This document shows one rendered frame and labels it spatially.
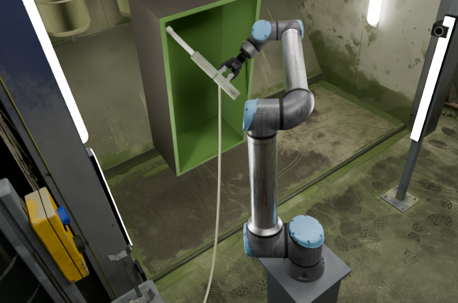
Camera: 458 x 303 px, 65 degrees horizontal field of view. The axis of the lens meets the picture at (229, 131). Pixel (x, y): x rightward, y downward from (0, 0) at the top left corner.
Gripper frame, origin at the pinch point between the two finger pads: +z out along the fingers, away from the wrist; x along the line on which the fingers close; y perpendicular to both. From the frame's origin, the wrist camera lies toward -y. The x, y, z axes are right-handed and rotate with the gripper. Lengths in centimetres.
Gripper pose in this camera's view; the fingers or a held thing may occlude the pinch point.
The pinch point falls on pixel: (219, 81)
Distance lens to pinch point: 185.8
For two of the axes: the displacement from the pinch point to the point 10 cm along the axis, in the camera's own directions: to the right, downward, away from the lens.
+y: -0.4, -2.1, 9.8
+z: -7.0, 7.0, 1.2
